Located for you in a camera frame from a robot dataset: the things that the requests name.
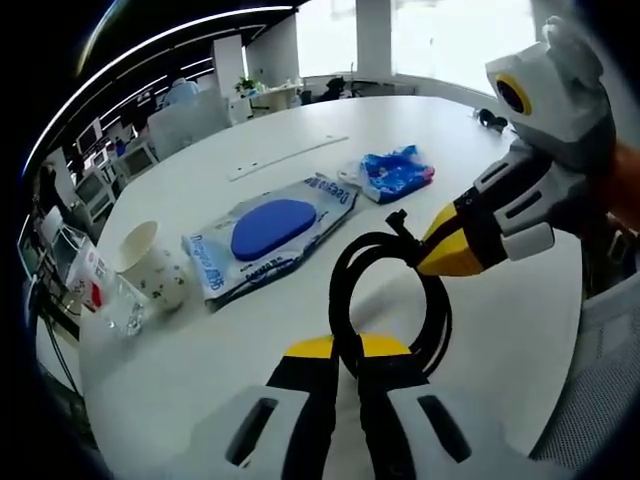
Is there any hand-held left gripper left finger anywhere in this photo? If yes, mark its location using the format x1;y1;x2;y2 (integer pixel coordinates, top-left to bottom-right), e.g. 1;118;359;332
192;335;341;480

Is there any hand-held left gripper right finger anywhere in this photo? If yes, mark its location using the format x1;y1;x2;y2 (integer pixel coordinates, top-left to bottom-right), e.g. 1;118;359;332
355;332;506;480

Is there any blue tissue pack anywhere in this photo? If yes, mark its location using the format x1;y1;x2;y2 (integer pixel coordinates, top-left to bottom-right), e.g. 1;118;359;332
337;144;436;205

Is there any black cable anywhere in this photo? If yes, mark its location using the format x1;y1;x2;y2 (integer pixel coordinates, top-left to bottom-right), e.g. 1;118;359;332
328;209;454;384

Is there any white paper cup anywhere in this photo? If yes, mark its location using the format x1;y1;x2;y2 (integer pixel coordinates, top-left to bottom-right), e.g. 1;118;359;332
114;220;190;312

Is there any wet wipes packet blue lid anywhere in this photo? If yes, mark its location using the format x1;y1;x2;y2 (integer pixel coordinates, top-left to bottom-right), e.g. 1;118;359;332
180;172;360;309

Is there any clear plastic water bottle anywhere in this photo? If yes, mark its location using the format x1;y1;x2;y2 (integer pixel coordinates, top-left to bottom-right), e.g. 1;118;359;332
62;227;149;336

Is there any small black object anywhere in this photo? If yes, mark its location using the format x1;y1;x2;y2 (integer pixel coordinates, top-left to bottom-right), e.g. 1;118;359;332
474;108;509;132

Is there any white mesh office chair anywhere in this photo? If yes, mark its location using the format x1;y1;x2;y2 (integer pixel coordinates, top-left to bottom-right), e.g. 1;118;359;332
527;269;640;471

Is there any black office chair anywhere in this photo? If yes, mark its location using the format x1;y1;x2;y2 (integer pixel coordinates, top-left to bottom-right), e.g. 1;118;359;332
319;77;349;101

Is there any white background desk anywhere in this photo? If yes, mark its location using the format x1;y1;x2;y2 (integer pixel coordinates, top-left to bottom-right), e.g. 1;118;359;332
247;84;304;119

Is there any white high-back chair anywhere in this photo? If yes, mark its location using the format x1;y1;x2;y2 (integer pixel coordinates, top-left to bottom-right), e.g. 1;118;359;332
147;92;232;159

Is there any curved ceiling light strip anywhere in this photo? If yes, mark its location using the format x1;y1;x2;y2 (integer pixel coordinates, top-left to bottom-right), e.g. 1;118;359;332
29;5;294;166

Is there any white table cable cover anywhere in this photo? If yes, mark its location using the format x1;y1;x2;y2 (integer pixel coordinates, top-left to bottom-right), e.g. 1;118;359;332
227;133;350;182

